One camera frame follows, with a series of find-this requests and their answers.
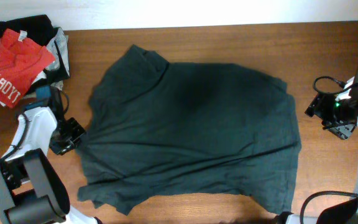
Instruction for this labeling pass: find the red printed t-shirt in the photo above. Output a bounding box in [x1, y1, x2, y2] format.
[0, 29, 55, 108]

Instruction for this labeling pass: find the black folded garment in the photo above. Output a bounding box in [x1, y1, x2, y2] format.
[0, 14, 70, 94]

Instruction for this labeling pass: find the dark green Nike t-shirt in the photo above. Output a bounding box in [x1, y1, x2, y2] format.
[77, 45, 301, 214]

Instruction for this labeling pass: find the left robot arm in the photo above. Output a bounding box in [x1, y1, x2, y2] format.
[0, 86, 101, 224]

